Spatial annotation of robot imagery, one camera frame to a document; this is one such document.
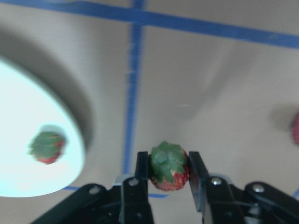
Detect red strawberry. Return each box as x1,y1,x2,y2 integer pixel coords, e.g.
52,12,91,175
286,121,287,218
28,125,67,165
149,141,189,191
291,113,299,145

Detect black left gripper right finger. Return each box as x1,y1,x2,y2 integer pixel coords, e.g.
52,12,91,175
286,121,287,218
188,151,209,212

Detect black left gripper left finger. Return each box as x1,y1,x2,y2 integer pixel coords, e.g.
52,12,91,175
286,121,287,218
135,151,149,184

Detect light green plate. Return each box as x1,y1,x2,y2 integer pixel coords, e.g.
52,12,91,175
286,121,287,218
0,56,85,197

